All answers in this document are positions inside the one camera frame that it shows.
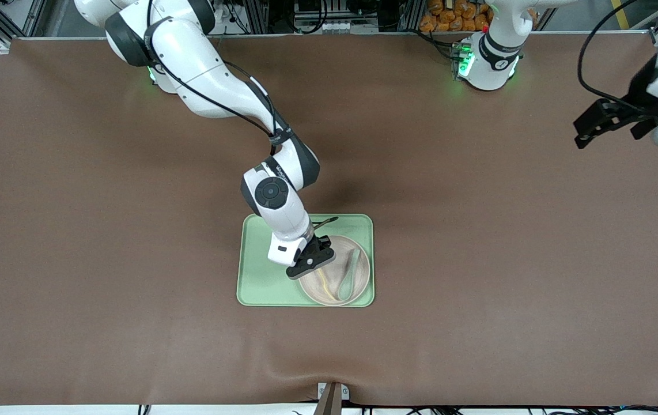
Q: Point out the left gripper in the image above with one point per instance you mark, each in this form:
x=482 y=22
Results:
x=641 y=102

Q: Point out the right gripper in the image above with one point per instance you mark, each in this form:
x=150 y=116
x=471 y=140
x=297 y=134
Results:
x=321 y=246

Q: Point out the yellow plastic fork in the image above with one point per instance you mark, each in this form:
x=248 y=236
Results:
x=326 y=285

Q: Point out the beige round plate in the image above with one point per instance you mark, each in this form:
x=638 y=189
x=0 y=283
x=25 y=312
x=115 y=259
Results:
x=358 y=288

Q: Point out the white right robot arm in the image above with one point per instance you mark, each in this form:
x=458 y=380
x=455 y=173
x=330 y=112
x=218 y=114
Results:
x=202 y=69

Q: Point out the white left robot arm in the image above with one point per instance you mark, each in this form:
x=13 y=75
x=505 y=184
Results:
x=487 y=69

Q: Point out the green plastic spoon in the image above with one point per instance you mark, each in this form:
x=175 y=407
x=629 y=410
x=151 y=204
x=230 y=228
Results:
x=346 y=285

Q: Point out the light green rectangular tray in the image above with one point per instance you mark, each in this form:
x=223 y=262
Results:
x=260 y=276

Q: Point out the orange round objects pile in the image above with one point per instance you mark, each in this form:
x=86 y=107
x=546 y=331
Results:
x=450 y=17

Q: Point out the brown table mat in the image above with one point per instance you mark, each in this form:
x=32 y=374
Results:
x=133 y=317

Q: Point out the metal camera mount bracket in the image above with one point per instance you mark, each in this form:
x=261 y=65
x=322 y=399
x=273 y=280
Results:
x=332 y=397

